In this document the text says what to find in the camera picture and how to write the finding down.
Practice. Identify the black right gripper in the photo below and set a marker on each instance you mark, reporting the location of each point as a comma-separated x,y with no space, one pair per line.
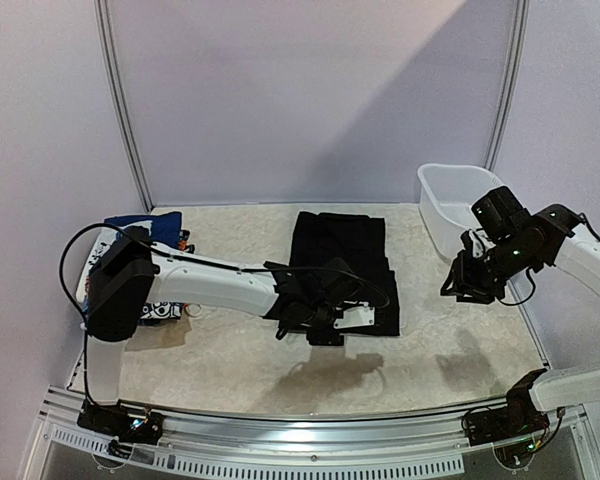
464,281

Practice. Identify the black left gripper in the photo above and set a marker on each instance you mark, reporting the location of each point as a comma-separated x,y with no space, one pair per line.
322,339

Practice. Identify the black garment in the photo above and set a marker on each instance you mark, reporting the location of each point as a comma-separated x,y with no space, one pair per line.
352,248

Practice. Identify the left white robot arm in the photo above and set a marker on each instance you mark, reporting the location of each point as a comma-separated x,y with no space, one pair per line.
127,270

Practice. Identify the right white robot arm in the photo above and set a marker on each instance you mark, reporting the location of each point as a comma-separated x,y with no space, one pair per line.
509,241

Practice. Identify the white plastic basket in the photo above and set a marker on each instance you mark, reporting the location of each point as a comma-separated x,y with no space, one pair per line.
447,193

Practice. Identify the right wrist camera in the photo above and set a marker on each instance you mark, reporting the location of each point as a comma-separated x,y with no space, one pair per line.
473,243

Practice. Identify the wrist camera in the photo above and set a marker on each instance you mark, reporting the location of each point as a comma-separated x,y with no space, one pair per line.
355,317
473,243

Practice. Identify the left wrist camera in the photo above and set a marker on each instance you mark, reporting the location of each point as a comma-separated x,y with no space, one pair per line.
355,317

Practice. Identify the aluminium front rail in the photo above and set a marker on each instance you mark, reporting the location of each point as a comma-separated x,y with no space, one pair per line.
201,445

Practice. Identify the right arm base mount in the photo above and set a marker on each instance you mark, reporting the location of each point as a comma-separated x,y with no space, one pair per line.
518,430

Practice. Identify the right wall aluminium profile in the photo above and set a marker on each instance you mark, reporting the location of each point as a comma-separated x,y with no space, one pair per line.
508,84

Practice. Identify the wall aluminium profile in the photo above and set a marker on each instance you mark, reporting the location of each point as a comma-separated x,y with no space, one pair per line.
104,21
508,84

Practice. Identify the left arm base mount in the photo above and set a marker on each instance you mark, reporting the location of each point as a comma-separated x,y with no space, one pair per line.
126,427

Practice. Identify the left wall aluminium profile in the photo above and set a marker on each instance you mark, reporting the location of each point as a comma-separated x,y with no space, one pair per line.
104,21

